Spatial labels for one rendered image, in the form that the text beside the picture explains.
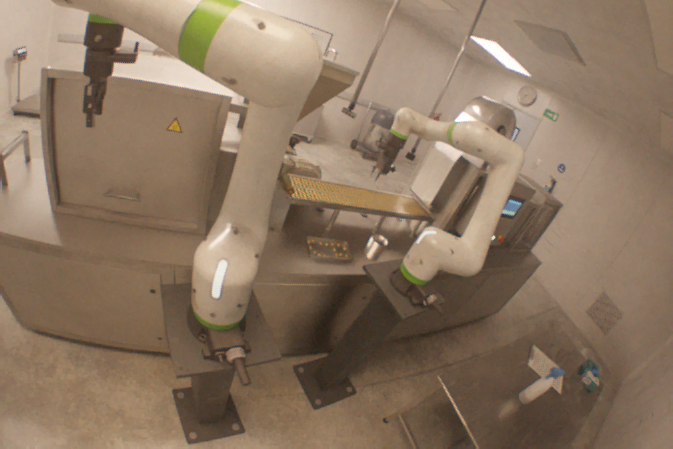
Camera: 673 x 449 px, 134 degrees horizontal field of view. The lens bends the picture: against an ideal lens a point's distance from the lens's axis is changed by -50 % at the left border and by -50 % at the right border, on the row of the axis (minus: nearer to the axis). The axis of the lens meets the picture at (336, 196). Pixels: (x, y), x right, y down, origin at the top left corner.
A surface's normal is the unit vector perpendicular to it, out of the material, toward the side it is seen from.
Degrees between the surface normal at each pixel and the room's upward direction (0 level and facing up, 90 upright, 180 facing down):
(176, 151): 90
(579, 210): 90
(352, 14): 90
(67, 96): 90
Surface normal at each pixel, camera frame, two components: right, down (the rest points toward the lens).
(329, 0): 0.32, 0.56
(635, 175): -0.88, -0.14
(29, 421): 0.36, -0.82
